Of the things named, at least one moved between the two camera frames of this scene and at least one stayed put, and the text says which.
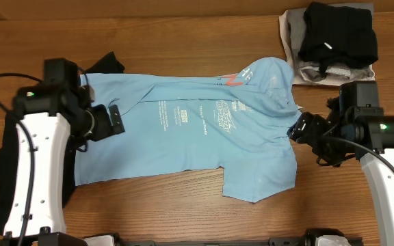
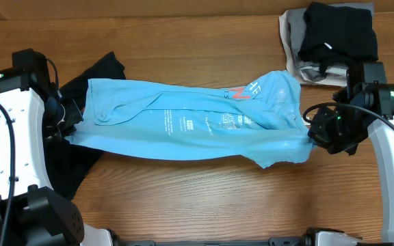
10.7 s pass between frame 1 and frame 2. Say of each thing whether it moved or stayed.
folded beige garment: stayed
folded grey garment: stayed
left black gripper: moved
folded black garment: stayed
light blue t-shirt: moved
